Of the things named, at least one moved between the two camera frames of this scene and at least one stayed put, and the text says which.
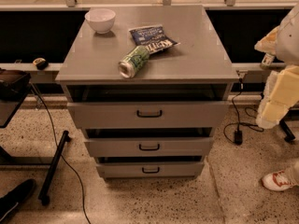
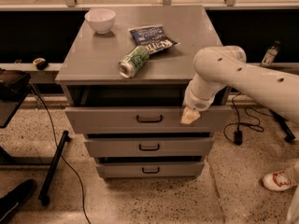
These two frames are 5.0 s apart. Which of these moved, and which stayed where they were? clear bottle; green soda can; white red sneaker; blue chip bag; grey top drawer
Moved: grey top drawer
Stayed: blue chip bag; white red sneaker; clear bottle; green soda can
